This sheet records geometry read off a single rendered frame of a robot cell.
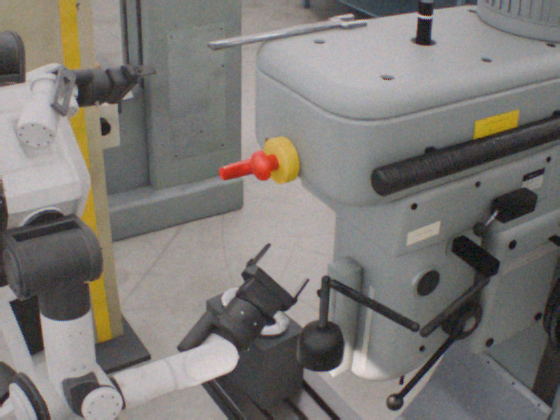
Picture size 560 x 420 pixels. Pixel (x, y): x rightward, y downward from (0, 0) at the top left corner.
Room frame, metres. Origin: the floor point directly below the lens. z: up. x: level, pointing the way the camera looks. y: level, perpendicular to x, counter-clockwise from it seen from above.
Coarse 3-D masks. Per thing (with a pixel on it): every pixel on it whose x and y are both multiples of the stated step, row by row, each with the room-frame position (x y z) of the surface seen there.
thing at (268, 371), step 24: (216, 312) 1.39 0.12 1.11; (264, 336) 1.29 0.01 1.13; (288, 336) 1.30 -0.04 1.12; (240, 360) 1.31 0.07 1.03; (264, 360) 1.25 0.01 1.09; (288, 360) 1.29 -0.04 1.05; (240, 384) 1.32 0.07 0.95; (264, 384) 1.25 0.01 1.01; (288, 384) 1.30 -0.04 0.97; (264, 408) 1.25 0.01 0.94
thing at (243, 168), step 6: (240, 162) 0.99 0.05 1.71; (246, 162) 0.99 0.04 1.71; (222, 168) 0.97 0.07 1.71; (228, 168) 0.97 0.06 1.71; (234, 168) 0.97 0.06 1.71; (240, 168) 0.98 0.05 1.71; (246, 168) 0.98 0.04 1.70; (222, 174) 0.97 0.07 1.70; (228, 174) 0.96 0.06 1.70; (234, 174) 0.97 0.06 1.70; (240, 174) 0.97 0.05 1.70; (246, 174) 0.98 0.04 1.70; (252, 174) 0.99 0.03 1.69
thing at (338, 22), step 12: (312, 24) 1.05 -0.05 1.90; (324, 24) 1.06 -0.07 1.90; (336, 24) 1.06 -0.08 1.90; (348, 24) 1.06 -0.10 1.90; (360, 24) 1.07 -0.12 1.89; (240, 36) 0.99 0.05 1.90; (252, 36) 1.00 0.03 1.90; (264, 36) 1.00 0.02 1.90; (276, 36) 1.01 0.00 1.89; (216, 48) 0.96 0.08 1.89
